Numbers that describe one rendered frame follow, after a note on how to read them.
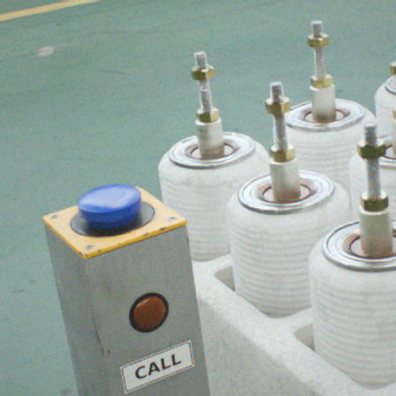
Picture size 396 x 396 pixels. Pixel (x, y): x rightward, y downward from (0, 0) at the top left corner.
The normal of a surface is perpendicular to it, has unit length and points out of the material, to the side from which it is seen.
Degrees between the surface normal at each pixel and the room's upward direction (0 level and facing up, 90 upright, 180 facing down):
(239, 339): 90
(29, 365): 0
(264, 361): 90
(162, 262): 90
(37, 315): 0
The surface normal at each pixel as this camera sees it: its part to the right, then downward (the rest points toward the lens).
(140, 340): 0.48, 0.30
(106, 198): -0.12, -0.91
